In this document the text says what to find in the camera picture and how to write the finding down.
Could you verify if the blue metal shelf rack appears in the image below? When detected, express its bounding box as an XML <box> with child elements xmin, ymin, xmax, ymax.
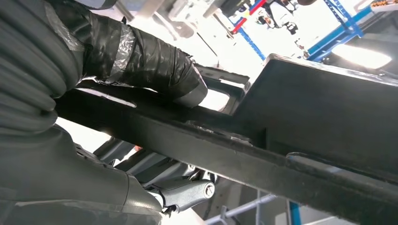
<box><xmin>306</xmin><ymin>0</ymin><xmax>374</xmax><ymax>61</ymax></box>

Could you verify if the grey metal tube frame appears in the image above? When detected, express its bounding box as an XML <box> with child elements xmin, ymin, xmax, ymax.
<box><xmin>205</xmin><ymin>194</ymin><xmax>277</xmax><ymax>225</ymax></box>

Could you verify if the blue metal post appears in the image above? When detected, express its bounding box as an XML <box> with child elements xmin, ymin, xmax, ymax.
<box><xmin>289</xmin><ymin>202</ymin><xmax>302</xmax><ymax>225</ymax></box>

